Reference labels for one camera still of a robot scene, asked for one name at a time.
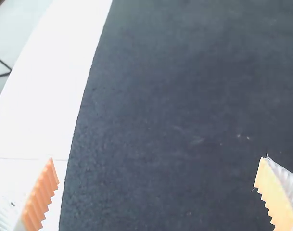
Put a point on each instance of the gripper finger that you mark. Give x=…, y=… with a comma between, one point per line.
x=38, y=204
x=278, y=199

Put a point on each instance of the black mat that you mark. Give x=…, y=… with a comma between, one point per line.
x=184, y=96

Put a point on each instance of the black metal stand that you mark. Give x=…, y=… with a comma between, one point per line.
x=3, y=63

